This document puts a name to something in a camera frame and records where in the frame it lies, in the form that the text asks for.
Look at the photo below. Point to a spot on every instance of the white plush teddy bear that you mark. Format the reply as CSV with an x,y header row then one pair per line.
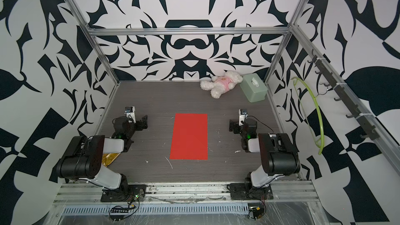
x,y
221,85

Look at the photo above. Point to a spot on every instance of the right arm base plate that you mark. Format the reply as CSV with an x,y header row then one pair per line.
x,y
239,192

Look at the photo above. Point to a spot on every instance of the green tissue box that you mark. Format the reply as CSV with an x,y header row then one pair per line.
x,y
254,88

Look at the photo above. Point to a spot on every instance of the aluminium frame crossbar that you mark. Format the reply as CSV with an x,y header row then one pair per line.
x,y
187,31

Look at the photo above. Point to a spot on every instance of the black hook rail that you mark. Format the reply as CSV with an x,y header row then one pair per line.
x,y
342,90

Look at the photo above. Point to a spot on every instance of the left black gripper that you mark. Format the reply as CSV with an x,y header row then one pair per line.
x,y
139,123

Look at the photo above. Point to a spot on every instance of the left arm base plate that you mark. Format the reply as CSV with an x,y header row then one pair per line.
x,y
118,195

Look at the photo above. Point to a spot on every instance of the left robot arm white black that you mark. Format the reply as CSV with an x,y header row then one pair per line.
x,y
82,159

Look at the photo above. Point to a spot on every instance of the small black connector box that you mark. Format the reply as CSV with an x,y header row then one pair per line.
x,y
256,212

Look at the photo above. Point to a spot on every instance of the white slotted cable duct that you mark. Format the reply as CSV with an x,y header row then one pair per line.
x,y
162,209

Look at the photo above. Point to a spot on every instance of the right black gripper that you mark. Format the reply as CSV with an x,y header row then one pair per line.
x,y
236,130

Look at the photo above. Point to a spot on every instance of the yellow snack packet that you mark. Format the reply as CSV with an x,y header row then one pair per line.
x,y
107,159

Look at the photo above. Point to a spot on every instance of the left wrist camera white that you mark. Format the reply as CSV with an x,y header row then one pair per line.
x,y
130,113

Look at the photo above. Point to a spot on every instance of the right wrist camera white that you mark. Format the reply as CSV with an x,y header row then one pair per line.
x,y
242,116

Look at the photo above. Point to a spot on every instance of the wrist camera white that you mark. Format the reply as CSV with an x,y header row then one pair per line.
x,y
130,113
242,116

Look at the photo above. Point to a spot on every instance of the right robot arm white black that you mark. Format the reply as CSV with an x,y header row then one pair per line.
x,y
279,157

